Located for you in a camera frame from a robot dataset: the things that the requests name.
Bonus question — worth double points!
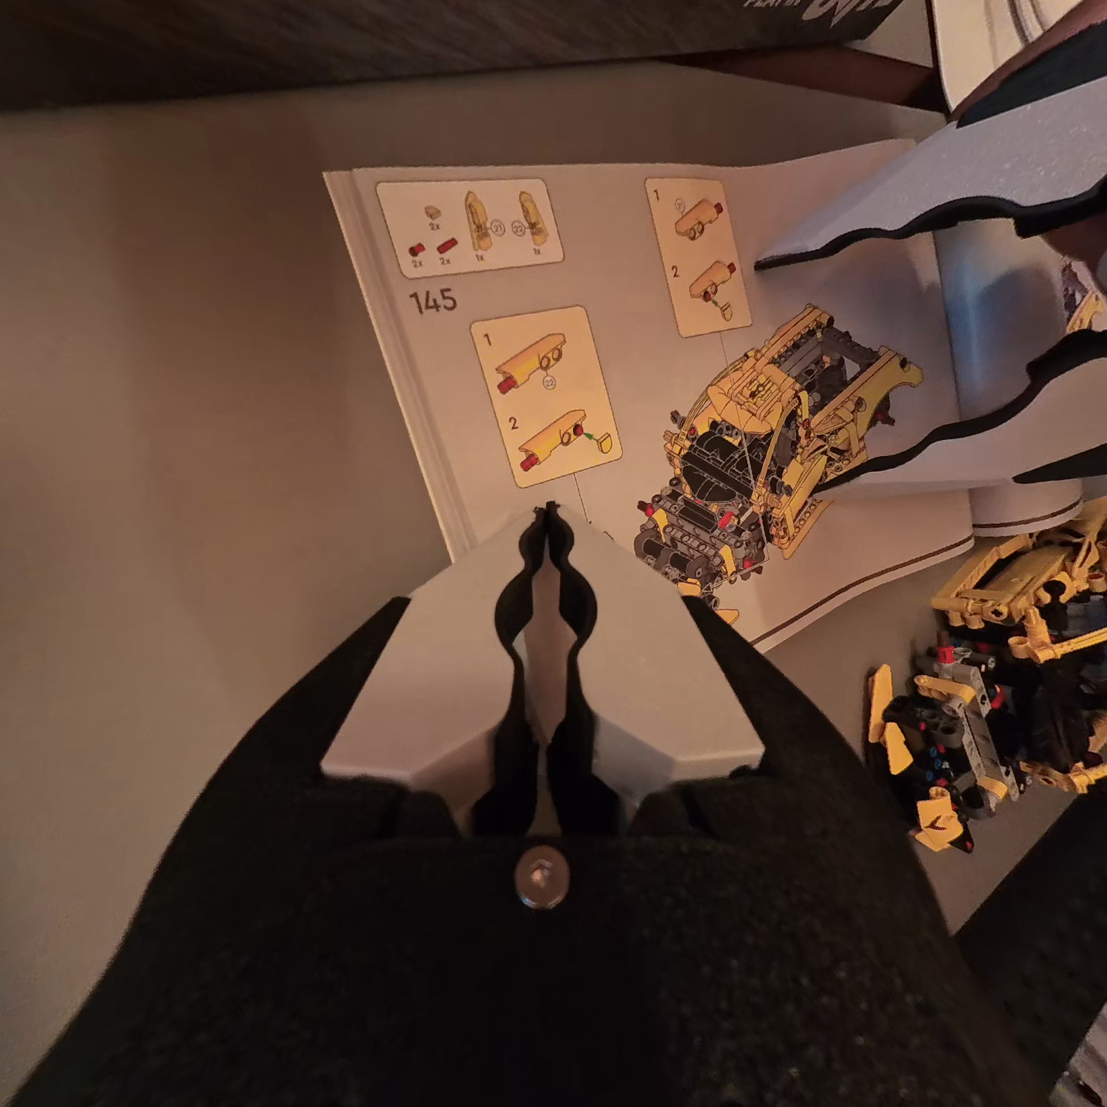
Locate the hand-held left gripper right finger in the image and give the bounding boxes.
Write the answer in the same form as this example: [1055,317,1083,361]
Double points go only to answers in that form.
[549,503,768,821]

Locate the open instruction booklet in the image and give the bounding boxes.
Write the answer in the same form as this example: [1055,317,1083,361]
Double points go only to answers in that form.
[324,138,1107,653]

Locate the yellow toy brick car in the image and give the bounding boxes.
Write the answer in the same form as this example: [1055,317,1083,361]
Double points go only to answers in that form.
[867,502,1107,858]

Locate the person's right hand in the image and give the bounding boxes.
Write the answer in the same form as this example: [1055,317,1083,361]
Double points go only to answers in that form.
[946,4,1107,120]

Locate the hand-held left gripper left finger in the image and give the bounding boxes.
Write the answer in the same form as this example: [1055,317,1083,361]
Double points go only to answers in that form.
[320,508,548,835]

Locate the toy car set cardboard box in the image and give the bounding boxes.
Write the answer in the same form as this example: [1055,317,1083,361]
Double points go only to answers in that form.
[0,0,935,109]

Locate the grey desk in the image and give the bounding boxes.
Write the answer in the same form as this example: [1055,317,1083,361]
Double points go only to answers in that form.
[0,60,1107,1099]

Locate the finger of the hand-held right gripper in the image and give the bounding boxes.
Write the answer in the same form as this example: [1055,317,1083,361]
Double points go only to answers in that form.
[812,326,1107,498]
[752,80,1107,275]

